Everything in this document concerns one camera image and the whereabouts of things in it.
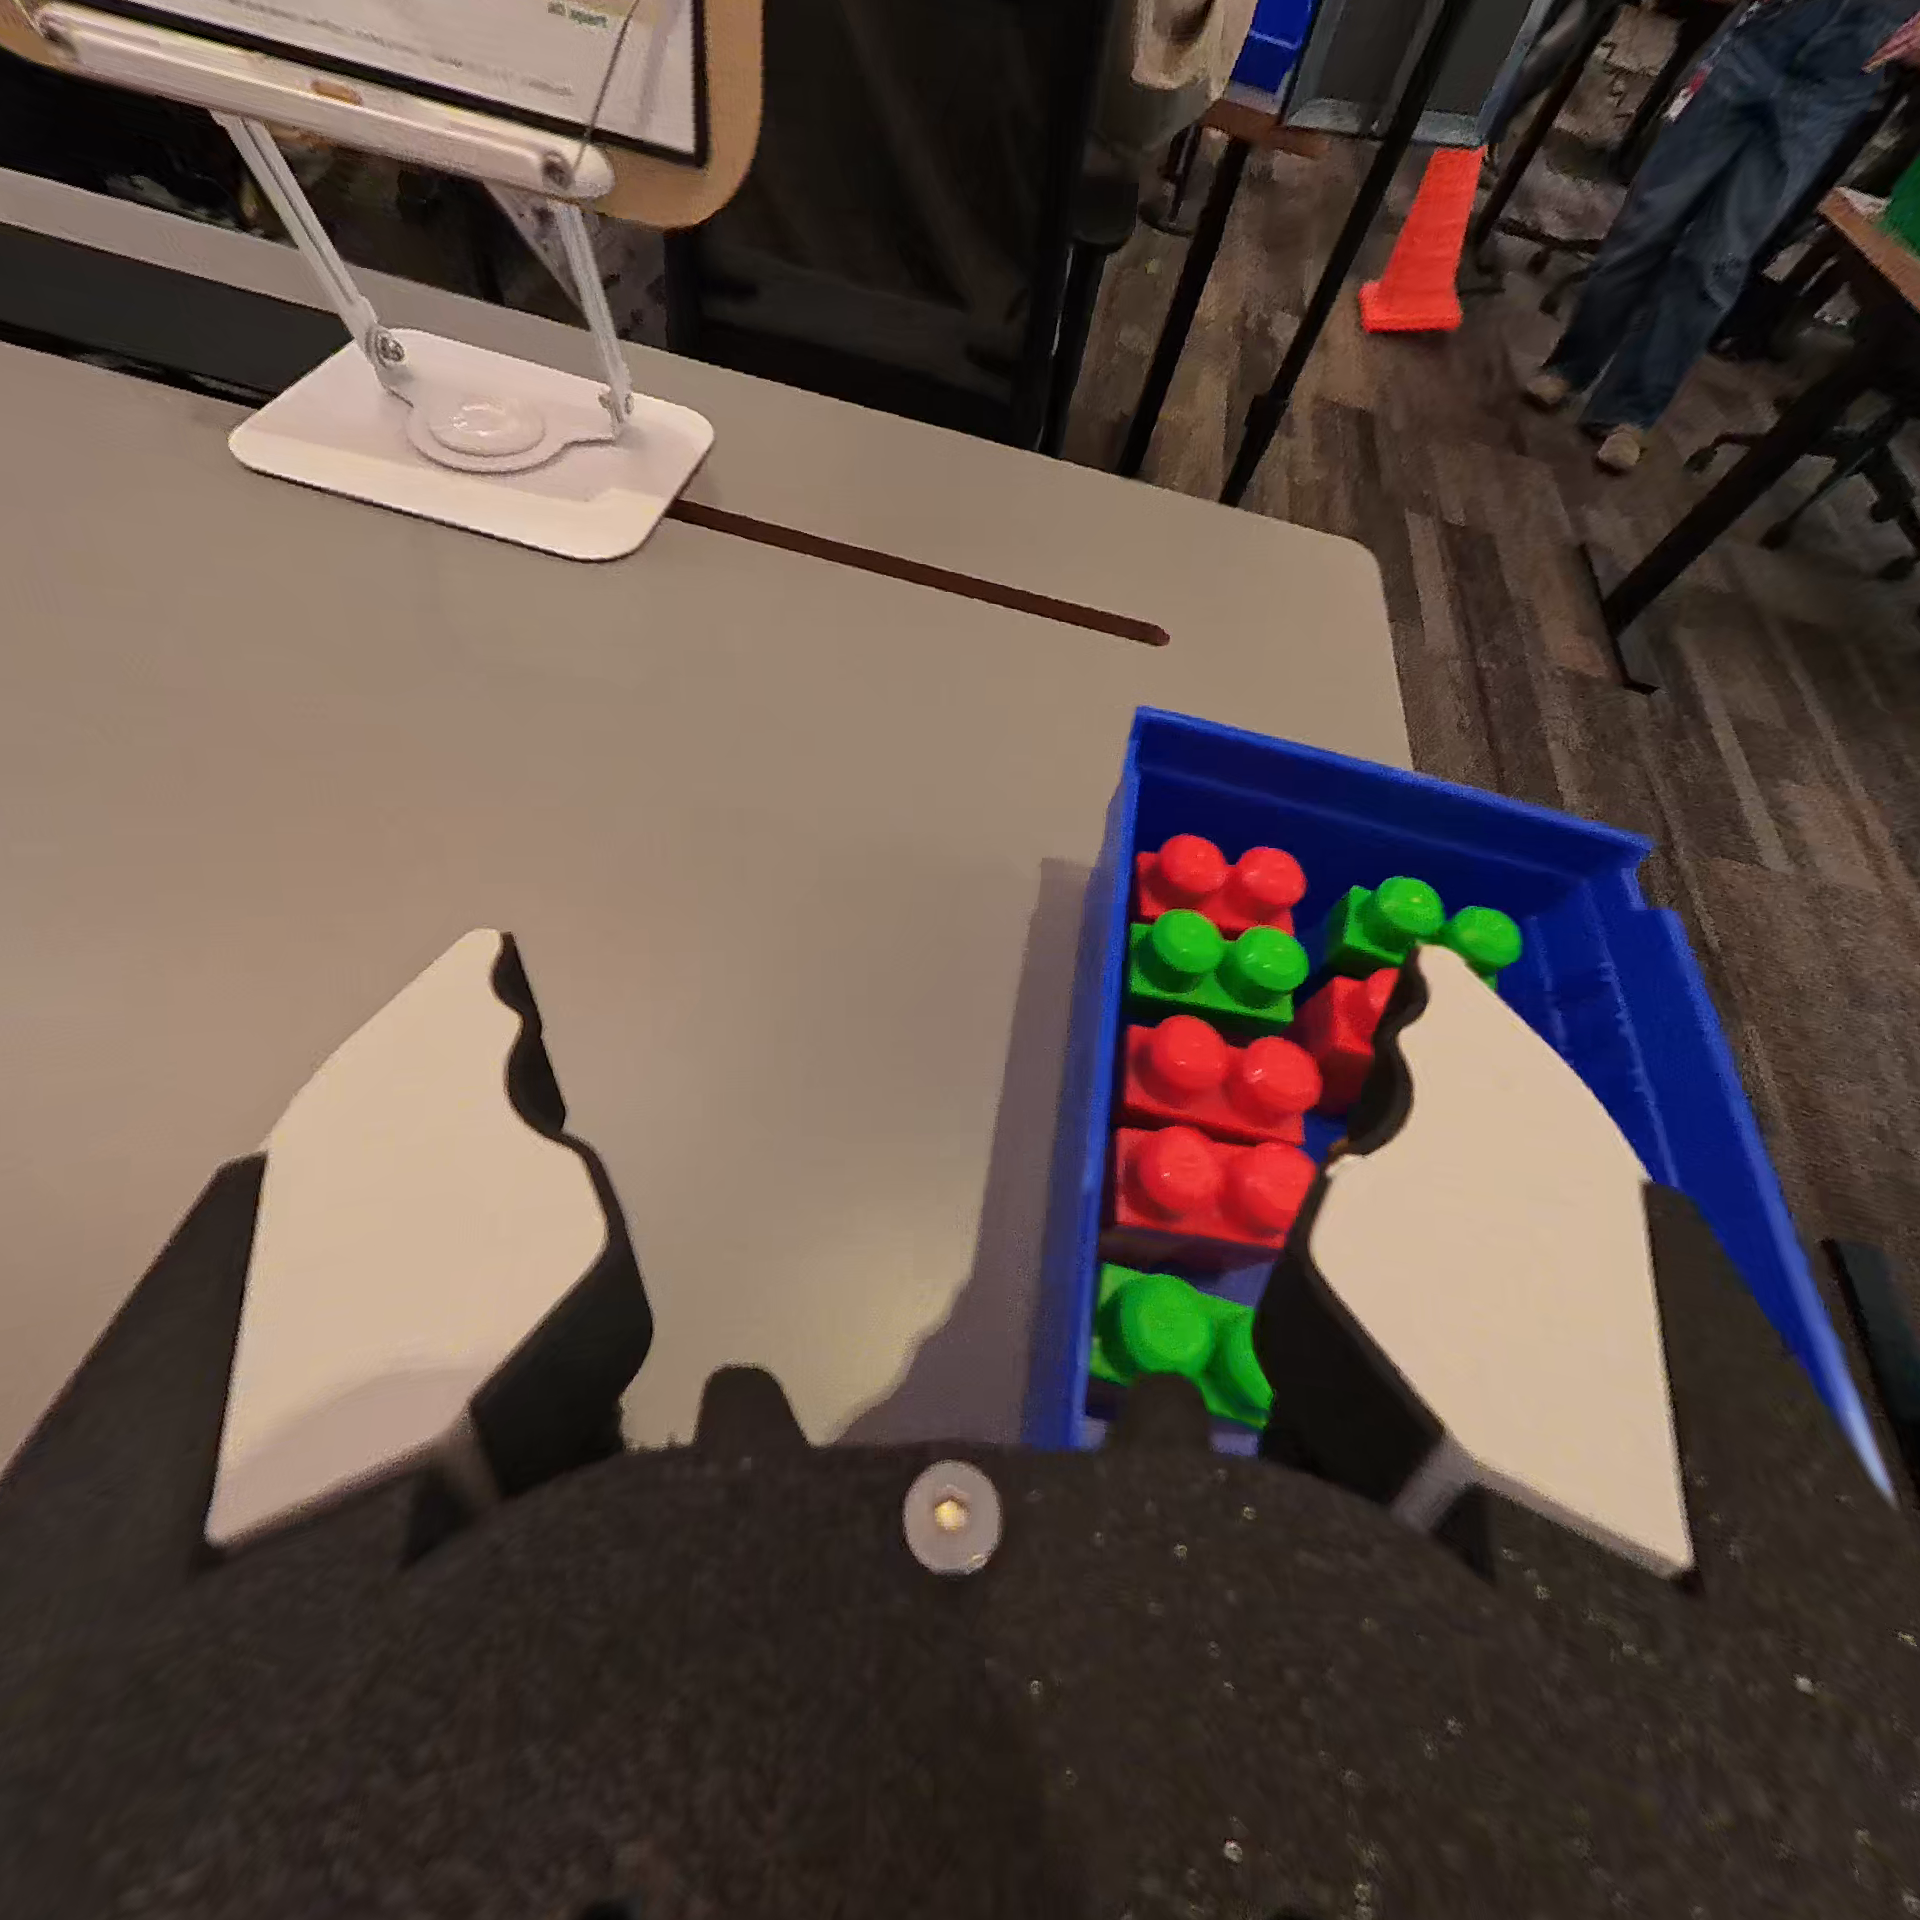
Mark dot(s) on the blue plastic bin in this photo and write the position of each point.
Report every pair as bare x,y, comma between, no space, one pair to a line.
1277,43
1678,1050

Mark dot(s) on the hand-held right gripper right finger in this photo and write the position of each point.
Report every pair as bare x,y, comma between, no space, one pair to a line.
1500,1274

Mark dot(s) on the white document stand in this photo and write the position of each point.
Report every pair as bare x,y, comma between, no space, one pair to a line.
482,481

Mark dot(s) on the brown background table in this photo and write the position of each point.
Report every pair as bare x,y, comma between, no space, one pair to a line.
1771,435

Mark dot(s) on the wooden instruction board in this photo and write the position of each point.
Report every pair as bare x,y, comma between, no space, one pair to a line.
729,118

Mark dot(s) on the black table panel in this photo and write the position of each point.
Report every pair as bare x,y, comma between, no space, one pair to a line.
88,308

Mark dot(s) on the orange traffic cone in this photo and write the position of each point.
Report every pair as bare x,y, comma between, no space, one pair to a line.
1418,257

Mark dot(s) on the green two-stud block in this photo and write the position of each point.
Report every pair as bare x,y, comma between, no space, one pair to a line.
1418,918
1217,968

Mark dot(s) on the green plastic bin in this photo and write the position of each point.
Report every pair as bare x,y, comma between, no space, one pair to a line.
1906,210

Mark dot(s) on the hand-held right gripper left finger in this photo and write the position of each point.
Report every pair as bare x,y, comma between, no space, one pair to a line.
405,1244

